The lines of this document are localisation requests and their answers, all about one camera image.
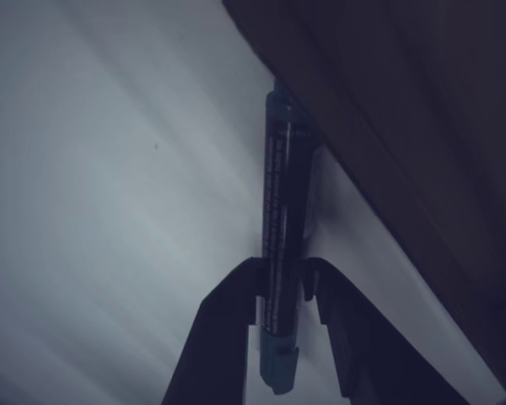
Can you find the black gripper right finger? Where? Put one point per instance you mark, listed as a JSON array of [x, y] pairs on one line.
[[362, 333]]

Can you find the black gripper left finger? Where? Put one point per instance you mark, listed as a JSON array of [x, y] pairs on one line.
[[223, 304]]

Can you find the green black marker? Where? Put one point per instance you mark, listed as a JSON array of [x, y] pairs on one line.
[[284, 202]]

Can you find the open brown cardboard box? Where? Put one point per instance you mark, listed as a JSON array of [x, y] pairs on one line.
[[405, 126]]

